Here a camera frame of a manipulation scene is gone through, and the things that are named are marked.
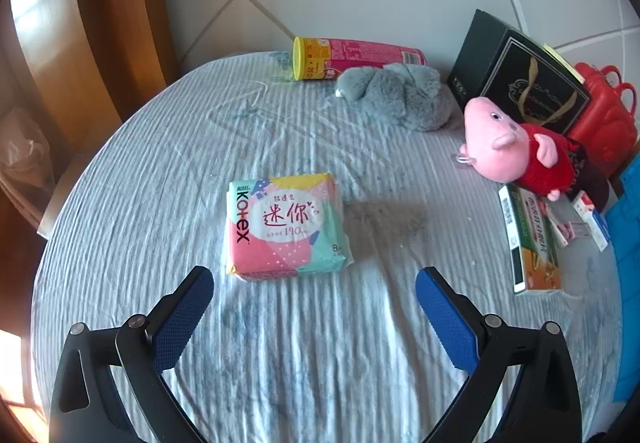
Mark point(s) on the grey plush toy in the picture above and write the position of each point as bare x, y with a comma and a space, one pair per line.
400, 98

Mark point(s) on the red toy suitcase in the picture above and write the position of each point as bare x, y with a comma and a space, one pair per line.
607, 123

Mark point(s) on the blue plastic crate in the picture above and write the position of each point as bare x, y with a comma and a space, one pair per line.
630, 273

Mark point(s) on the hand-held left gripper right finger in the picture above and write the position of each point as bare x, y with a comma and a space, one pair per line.
447, 318

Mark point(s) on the pink white slim box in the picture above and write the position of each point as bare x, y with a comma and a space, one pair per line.
570, 229

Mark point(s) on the colourful sanitary pad pack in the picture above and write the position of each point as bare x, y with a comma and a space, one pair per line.
285, 228

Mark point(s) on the pink pig plush red dress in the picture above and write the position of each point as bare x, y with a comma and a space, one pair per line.
492, 143

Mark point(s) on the light blue striped bed sheet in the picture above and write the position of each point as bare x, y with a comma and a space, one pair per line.
300, 123

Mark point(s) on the dark maroon cloth bag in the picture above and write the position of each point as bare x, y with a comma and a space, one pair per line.
587, 173

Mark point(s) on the red white blue small box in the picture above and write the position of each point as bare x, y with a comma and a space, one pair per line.
592, 220

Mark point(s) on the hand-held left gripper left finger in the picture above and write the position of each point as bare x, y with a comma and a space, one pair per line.
182, 318

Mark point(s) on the yellow sticky notepad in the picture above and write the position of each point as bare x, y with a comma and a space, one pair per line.
562, 60

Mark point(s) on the wooden nightstand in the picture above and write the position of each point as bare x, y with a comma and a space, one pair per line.
62, 203

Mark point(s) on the pink yellow canister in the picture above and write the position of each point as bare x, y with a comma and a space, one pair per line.
360, 53

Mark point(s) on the green white medicine box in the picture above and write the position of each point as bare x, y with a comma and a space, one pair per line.
535, 243

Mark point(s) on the clear plastic bag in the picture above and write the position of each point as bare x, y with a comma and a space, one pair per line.
25, 158

